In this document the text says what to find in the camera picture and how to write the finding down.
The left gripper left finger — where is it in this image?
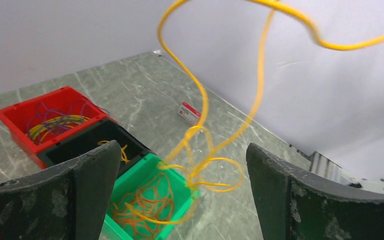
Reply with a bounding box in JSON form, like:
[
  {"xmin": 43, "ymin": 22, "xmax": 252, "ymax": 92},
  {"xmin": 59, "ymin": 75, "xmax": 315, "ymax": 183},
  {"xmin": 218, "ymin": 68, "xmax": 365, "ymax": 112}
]
[{"xmin": 0, "ymin": 140, "xmax": 121, "ymax": 240}]

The red plastic bin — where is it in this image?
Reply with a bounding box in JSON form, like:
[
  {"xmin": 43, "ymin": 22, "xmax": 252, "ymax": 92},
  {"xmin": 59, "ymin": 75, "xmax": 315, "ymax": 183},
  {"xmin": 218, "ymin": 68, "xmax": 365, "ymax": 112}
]
[{"xmin": 0, "ymin": 86, "xmax": 110, "ymax": 169}]

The small red white card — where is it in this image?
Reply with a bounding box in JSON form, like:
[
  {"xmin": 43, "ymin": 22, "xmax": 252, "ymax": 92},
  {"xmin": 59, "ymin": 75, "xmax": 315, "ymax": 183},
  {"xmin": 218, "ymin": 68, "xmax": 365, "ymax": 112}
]
[{"xmin": 178, "ymin": 101, "xmax": 201, "ymax": 125}]

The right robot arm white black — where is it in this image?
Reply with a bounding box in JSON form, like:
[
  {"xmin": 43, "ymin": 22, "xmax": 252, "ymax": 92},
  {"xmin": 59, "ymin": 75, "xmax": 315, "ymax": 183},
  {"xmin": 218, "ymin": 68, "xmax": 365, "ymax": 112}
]
[{"xmin": 342, "ymin": 172, "xmax": 384, "ymax": 194}]

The green plastic bin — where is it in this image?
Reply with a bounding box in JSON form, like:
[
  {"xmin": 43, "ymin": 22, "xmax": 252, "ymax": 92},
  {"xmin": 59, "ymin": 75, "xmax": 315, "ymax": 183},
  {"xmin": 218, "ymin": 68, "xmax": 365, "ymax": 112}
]
[{"xmin": 102, "ymin": 153, "xmax": 200, "ymax": 240}]

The aluminium rail frame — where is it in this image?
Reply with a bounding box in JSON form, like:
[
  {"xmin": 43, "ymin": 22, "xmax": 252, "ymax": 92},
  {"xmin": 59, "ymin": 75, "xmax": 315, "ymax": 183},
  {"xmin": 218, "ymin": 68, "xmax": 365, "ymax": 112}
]
[{"xmin": 286, "ymin": 142, "xmax": 349, "ymax": 185}]

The black plastic bin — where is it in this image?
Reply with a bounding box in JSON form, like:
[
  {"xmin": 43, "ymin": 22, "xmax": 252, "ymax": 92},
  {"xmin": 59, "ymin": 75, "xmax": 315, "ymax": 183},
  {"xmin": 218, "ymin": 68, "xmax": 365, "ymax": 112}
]
[{"xmin": 36, "ymin": 118, "xmax": 151, "ymax": 177}]

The yellow cable in red bin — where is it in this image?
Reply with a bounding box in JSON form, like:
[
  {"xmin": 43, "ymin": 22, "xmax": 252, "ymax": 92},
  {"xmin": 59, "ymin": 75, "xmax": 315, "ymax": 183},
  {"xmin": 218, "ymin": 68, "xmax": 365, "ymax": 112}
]
[{"xmin": 27, "ymin": 114, "xmax": 92, "ymax": 145}]

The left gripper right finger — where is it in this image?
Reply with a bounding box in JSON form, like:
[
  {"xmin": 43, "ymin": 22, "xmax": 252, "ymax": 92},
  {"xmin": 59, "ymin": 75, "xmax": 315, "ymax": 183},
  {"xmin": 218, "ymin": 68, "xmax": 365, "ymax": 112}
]
[{"xmin": 246, "ymin": 143, "xmax": 384, "ymax": 240}]

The yellow thin cable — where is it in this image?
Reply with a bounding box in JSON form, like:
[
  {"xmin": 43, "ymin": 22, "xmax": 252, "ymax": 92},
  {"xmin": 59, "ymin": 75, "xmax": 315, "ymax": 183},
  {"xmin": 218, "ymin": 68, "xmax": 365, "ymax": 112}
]
[
  {"xmin": 97, "ymin": 140, "xmax": 132, "ymax": 165},
  {"xmin": 124, "ymin": 0, "xmax": 384, "ymax": 226}
]

